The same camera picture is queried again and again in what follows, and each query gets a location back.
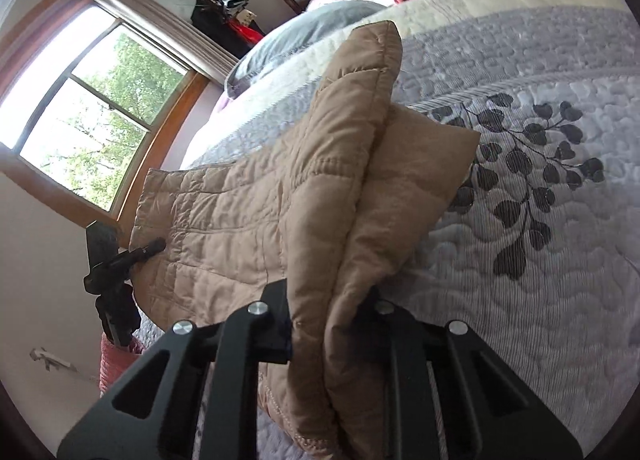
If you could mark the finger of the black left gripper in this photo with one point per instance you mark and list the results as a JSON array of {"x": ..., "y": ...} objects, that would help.
[{"x": 142, "y": 252}]

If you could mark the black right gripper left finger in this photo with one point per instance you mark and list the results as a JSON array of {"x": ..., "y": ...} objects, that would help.
[{"x": 193, "y": 394}]

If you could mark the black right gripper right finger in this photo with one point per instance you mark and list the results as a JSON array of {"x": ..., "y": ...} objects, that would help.
[{"x": 449, "y": 395}]

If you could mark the beige quilted jacket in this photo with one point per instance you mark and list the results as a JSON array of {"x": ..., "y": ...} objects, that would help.
[{"x": 333, "y": 207}]

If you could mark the pink knit sleeve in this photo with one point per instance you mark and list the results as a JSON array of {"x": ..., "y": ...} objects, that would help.
[{"x": 115, "y": 361}]

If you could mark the wooden framed side window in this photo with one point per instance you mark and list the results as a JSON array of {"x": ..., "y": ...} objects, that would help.
[{"x": 89, "y": 103}]

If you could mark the grey floral quilted bedspread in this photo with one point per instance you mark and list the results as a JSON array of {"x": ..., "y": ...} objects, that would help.
[{"x": 538, "y": 251}]

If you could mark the white window curtain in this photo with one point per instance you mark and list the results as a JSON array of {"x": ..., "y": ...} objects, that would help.
[{"x": 176, "y": 35}]

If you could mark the black and red bag pile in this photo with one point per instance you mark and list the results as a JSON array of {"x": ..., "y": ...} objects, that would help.
[{"x": 228, "y": 23}]

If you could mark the grey pillow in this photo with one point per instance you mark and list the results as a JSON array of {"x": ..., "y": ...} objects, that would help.
[{"x": 292, "y": 38}]

